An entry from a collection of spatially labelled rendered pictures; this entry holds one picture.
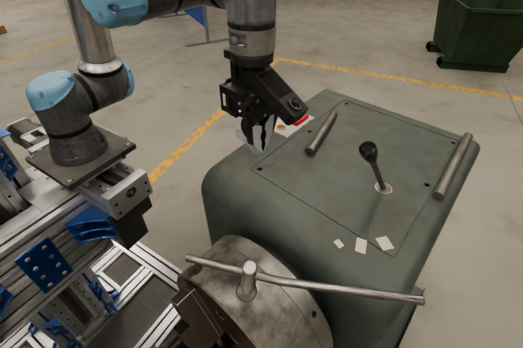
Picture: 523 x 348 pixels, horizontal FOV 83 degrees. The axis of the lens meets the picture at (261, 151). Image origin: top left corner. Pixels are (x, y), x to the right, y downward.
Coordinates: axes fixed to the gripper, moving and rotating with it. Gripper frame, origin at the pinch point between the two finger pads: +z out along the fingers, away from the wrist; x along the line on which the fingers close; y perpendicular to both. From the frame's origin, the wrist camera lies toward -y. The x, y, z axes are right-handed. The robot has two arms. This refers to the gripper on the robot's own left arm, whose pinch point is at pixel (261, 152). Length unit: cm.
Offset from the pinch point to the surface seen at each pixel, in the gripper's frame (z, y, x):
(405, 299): 1.5, -33.2, 9.1
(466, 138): 7, -30, -45
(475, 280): 134, -69, -118
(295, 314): 13.6, -21.3, 15.7
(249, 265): 2.2, -14.4, 18.9
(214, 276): 11.3, -7.5, 20.8
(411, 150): 8.9, -20.8, -33.9
